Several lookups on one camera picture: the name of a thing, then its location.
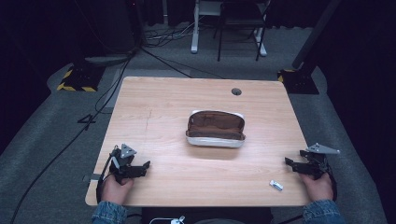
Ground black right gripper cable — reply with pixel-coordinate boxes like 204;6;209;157
326;169;339;202

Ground white plug with cable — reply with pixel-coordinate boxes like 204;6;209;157
148;215;187;224

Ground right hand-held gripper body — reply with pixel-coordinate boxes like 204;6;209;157
294;142;341;181

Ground grey tape strip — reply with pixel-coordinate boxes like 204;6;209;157
81;174;103;183

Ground white pouch with brown lining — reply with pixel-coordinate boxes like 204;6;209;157
185;108;247;149

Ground black stand base with hazard stripes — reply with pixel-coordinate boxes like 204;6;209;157
56;63;106;93
276;68;320;95

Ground person's left hand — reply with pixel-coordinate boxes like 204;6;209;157
100;175;135;206

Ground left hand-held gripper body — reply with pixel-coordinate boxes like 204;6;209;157
108;143;145;185

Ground white desk frame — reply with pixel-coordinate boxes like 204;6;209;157
190;0;268;58

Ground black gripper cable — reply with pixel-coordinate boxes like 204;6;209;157
95;153;115;204
326;169;339;202

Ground black slanted stand pole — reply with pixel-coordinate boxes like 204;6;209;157
291;0;344;70

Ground bundle of floor cables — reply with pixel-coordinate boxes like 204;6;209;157
143;21;200;49

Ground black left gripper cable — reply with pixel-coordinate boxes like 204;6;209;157
95;153;115;204

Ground person's right hand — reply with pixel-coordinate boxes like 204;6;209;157
299;172;334;203

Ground long black floor cable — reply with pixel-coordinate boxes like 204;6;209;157
8;55;134;224

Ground black chair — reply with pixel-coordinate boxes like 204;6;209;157
213;0;271;63

